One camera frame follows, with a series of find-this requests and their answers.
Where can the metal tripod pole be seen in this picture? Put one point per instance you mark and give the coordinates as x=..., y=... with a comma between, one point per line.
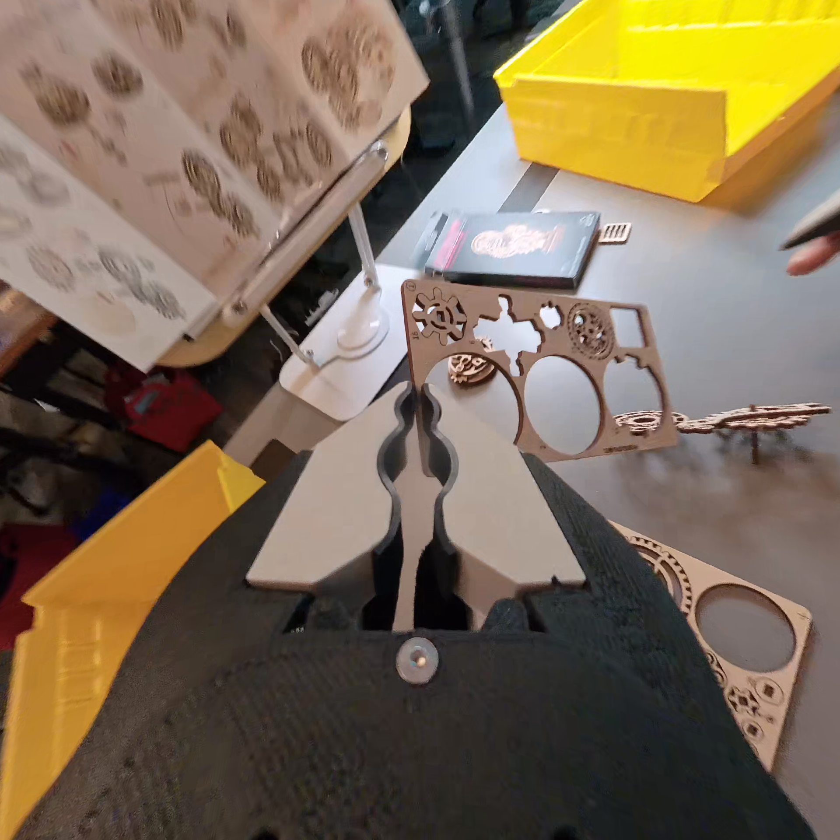
x=453, y=52

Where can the wooden clock dial arm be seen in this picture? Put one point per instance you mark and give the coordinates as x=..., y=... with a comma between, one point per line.
x=754, y=417

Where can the round wooden gear assembly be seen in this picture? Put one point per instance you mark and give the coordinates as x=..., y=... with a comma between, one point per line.
x=469, y=367

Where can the person's right hand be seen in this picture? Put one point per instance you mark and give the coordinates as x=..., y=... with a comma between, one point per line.
x=817, y=257

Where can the black puzzle box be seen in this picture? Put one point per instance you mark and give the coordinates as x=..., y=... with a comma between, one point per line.
x=512, y=253

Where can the small wooden grid piece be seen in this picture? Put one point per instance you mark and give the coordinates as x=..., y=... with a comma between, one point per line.
x=615, y=233

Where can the wooden sheet with gears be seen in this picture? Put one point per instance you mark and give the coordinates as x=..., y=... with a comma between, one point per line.
x=784, y=679

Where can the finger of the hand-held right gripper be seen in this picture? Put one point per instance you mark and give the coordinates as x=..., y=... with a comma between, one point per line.
x=823, y=223

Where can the wooden sheet with round holes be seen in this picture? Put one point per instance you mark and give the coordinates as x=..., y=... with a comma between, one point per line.
x=558, y=341

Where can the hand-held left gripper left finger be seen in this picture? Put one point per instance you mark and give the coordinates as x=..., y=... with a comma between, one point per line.
x=328, y=518

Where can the grey desk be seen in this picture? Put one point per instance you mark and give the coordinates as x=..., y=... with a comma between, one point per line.
x=722, y=295

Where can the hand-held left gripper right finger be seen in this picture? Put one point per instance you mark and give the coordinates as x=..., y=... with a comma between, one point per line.
x=505, y=525

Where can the yellow plastic bin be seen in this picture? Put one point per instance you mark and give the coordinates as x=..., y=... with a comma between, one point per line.
x=623, y=131
x=98, y=623

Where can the wooden axle peg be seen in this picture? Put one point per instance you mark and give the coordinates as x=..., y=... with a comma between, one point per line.
x=754, y=449

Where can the red bag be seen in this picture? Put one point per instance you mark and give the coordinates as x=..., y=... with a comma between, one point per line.
x=170, y=407

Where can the printed instruction sheet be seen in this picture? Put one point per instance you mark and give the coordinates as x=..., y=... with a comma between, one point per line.
x=197, y=131

